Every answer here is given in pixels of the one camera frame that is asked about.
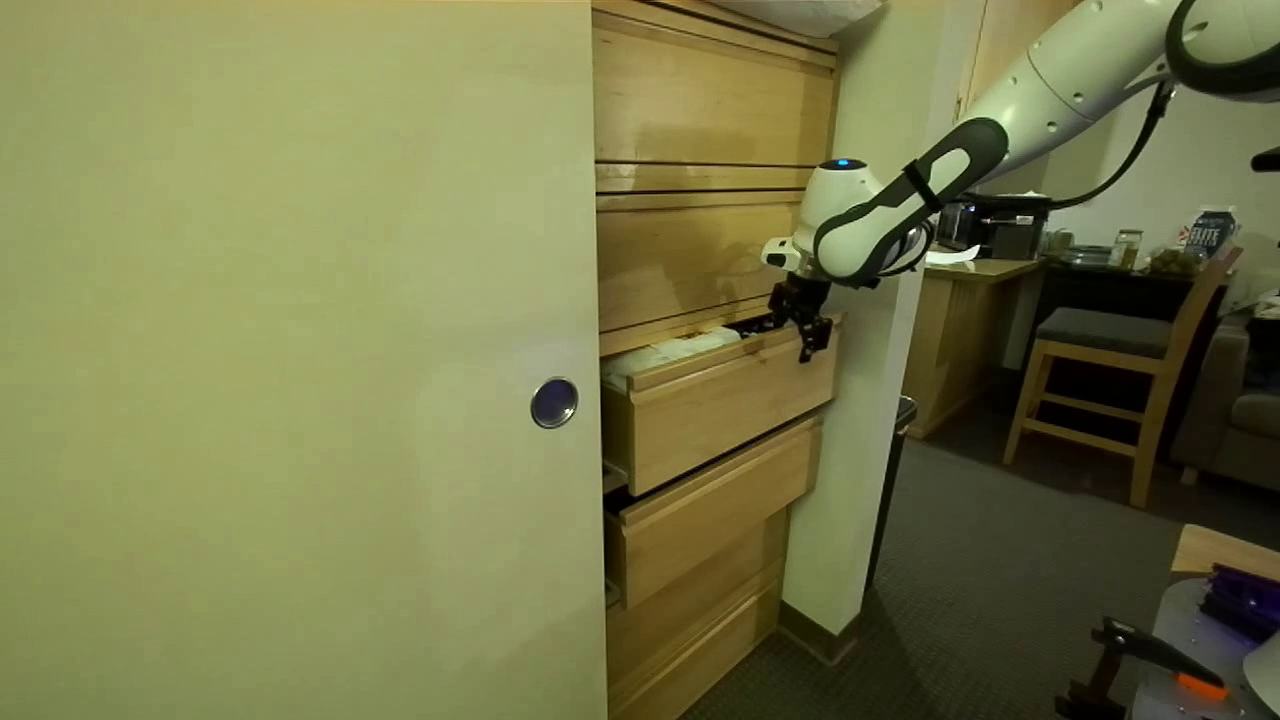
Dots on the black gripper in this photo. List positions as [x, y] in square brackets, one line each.
[804, 298]

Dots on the wooden drawer holding clothes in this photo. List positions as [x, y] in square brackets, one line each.
[721, 413]

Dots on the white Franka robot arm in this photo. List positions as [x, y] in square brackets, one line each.
[1065, 82]

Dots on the wooden drawer with grooved lip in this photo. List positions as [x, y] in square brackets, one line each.
[682, 255]

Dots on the wooden drawer slightly ajar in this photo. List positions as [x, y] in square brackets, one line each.
[715, 523]

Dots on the tall wooden drawer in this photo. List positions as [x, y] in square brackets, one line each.
[707, 95]

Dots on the lowest wooden drawer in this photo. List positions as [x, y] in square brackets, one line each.
[693, 625]

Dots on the white folded clothes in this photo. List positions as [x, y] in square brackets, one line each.
[682, 350]

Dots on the light wooden desk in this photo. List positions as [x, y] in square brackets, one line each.
[952, 334]

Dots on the white papers on desk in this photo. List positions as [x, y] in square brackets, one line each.
[952, 259]

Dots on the black coffee machine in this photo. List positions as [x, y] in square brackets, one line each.
[1013, 228]

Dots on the round recessed door pull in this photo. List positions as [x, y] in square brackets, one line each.
[553, 406]

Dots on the wooden chair grey cushion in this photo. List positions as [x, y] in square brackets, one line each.
[1106, 330]

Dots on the small glass jar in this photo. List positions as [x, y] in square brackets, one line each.
[1128, 249]

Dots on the grey sofa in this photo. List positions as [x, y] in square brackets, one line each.
[1246, 425]

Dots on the black clamp stand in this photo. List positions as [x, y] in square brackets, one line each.
[1135, 646]

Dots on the light wooden board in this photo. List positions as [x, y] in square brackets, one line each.
[1227, 548]

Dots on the round grey stool top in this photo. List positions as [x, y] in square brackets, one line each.
[1195, 625]

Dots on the small black fixture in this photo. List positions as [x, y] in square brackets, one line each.
[1266, 158]

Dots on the purple block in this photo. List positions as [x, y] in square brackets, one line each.
[1246, 602]

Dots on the cream sliding closet door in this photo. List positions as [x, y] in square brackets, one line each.
[266, 334]

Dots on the small orange tool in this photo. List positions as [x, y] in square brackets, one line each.
[1201, 687]

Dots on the white rounded object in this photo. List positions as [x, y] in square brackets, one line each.
[1266, 681]

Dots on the wooden drawer cabinet frame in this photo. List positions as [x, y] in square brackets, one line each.
[707, 177]

